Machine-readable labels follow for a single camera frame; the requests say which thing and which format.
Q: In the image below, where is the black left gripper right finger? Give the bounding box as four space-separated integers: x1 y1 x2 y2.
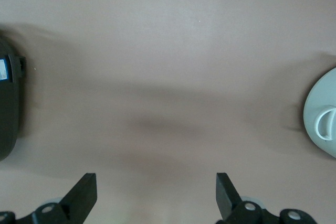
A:
215 173 281 224

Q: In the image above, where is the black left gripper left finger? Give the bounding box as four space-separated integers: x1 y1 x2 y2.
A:
15 173 98 224

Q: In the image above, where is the grey-green electric pot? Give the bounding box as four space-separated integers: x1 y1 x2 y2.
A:
302 67 336 159

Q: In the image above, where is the dark grey rice cooker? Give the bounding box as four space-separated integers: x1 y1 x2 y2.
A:
0 36 27 162

